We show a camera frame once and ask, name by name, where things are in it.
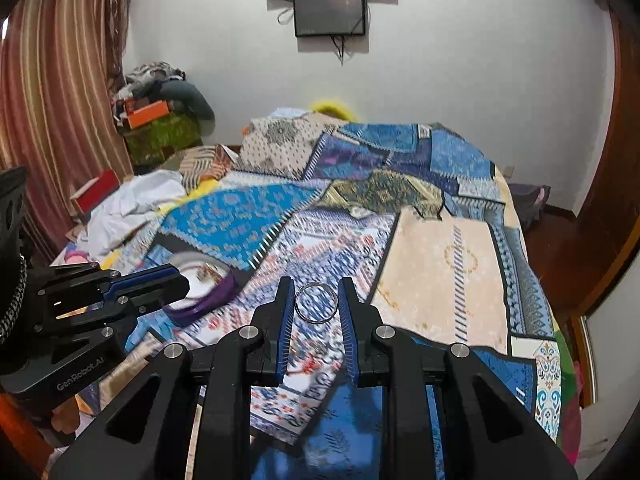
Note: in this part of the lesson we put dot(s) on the striped brown curtain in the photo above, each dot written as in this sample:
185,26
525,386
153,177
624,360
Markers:
60,85

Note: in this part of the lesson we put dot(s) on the small black wall screen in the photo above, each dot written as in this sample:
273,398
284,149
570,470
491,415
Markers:
330,12

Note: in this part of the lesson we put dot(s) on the blue patchwork blanket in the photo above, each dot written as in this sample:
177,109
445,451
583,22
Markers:
440,270

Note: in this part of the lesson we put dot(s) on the beige patterned pillow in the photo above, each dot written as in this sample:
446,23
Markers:
280,145

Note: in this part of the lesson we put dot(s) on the brown wooden door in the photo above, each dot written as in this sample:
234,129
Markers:
617,160

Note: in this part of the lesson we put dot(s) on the pile of clothes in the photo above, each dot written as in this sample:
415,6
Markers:
165,85

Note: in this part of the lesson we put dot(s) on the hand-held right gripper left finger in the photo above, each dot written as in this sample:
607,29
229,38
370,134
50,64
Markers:
284,331

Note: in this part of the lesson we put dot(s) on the purple round jewelry box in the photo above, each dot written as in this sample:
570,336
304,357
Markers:
220,292

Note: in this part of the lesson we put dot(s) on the white cloth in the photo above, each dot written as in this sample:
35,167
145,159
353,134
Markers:
135,200

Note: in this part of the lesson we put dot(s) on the yellow cloth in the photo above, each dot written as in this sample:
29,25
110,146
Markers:
332,109

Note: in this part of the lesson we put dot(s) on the brown patterned cloth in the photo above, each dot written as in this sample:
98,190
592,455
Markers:
205,165

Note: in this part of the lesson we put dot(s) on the orange box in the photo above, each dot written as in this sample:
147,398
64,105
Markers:
147,112

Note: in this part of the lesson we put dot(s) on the green patterned cloth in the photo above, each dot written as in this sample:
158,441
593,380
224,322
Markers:
165,135

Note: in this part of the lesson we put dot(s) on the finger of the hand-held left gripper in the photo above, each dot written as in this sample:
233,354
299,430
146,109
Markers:
145,277
165,292

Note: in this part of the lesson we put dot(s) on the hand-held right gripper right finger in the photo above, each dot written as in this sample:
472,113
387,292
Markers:
347,331

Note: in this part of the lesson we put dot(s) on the red box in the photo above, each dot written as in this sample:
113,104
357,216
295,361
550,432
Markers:
97,191

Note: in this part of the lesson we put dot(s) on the dark cloth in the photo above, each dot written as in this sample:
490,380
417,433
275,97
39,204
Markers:
530,205

